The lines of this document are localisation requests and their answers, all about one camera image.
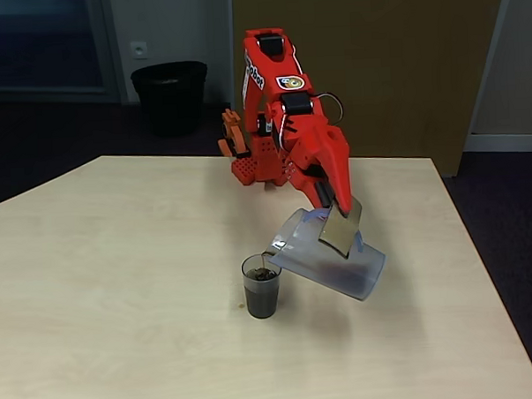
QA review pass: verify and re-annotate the window with grey frame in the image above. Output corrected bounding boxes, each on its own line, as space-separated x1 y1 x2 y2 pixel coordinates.
0 0 124 109

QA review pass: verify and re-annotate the black trash bin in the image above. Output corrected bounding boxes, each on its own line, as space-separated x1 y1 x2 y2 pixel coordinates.
130 60 212 139

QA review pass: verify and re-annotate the large translucent plastic pitcher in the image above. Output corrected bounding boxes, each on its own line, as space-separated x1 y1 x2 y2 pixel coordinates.
259 198 389 306

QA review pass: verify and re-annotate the translucent plastic cup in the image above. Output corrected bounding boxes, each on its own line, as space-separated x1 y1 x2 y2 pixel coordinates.
240 252 284 320

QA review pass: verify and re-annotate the orange table clamp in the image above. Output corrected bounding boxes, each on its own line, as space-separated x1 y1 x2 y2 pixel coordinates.
215 107 251 161

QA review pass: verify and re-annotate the brown pin board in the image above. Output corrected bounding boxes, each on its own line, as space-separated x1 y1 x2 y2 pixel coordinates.
230 0 519 186

